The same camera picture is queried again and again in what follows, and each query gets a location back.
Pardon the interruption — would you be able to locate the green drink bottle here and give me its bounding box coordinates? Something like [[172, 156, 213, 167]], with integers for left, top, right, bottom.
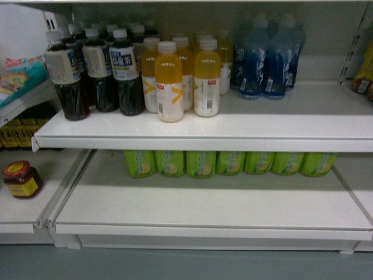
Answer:
[[243, 152, 275, 175], [300, 152, 337, 177], [186, 151, 217, 179], [271, 152, 305, 176], [124, 150, 156, 179], [154, 150, 185, 178], [215, 151, 245, 176]]

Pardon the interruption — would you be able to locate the front yellow juice bottle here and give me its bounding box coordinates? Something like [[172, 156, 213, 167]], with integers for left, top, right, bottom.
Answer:
[[154, 41, 184, 123]]

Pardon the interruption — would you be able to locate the yellow juice bottle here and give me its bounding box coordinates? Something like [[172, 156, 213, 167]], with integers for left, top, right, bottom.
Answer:
[[142, 37, 160, 113], [154, 41, 184, 123], [194, 38, 221, 117]]

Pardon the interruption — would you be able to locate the right yellow juice bottle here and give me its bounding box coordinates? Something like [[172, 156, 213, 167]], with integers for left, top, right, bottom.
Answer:
[[194, 38, 221, 117]]

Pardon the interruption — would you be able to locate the right dark tea bottle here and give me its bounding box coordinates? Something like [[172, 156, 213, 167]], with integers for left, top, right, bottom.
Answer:
[[109, 29, 145, 116]]

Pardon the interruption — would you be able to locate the dark tea bottle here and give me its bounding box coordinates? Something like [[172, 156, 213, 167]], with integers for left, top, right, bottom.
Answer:
[[82, 28, 119, 113], [44, 31, 90, 121], [109, 29, 145, 116]]

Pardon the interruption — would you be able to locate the left yellow juice bottle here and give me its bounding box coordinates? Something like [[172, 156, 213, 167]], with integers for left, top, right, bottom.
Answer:
[[142, 37, 160, 113]]

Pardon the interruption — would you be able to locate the left blue drink bottle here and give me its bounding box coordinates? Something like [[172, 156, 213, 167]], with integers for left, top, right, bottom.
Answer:
[[239, 13, 270, 100]]

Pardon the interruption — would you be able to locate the middle dark tea bottle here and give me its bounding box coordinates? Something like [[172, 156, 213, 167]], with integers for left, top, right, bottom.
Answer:
[[82, 28, 119, 113]]

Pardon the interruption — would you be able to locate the white upper shelf board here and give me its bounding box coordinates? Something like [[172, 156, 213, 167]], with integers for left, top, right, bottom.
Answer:
[[31, 80, 372, 152]]

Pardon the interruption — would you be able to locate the front left dark tea bottle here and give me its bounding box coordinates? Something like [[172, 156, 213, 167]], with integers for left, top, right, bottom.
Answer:
[[44, 31, 90, 121]]

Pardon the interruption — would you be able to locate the red lidded sauce jar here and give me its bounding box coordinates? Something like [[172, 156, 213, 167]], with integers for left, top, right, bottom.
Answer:
[[2, 160, 44, 198]]

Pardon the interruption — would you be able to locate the teal snack packet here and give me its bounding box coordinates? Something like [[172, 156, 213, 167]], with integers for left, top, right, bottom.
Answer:
[[1, 59, 48, 108]]

